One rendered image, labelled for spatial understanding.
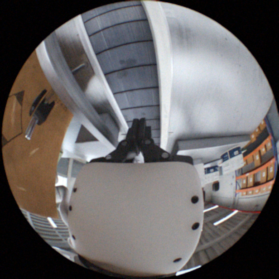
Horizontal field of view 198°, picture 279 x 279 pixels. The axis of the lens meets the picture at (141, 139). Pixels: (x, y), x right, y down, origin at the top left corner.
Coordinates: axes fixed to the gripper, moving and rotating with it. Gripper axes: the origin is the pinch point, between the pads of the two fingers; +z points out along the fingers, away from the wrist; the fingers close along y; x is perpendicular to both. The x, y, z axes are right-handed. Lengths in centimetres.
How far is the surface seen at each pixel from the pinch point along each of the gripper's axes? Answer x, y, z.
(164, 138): -5.4, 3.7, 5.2
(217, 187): -69, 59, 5
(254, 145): -160, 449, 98
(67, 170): -325, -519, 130
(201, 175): -40, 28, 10
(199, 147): -21.3, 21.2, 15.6
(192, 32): 17.2, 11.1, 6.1
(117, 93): 4.8, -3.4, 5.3
